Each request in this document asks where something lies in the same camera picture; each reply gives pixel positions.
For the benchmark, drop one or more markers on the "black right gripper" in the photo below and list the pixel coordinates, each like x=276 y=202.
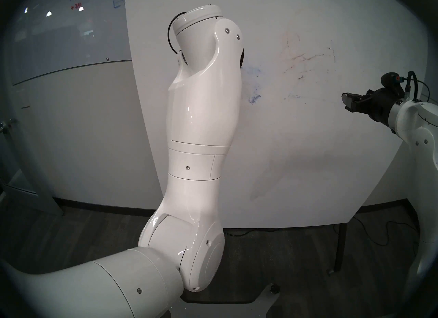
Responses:
x=381 y=105

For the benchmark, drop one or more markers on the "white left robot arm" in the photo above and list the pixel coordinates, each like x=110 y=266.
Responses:
x=202 y=115

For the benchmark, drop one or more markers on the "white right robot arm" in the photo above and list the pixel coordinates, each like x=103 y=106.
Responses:
x=421 y=143

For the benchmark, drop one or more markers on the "white freestanding whiteboard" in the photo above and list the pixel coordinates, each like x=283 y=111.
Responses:
x=308 y=149

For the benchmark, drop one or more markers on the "black whiteboard stand leg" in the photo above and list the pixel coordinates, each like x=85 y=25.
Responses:
x=340 y=249

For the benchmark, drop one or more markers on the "black levelling foot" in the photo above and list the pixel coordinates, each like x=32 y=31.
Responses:
x=274 y=289

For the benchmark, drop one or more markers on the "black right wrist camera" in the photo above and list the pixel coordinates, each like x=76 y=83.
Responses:
x=391 y=81

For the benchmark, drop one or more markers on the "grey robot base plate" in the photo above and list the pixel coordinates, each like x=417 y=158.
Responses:
x=265 y=303

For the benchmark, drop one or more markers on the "glass wall board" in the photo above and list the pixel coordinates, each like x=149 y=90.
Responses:
x=68 y=33

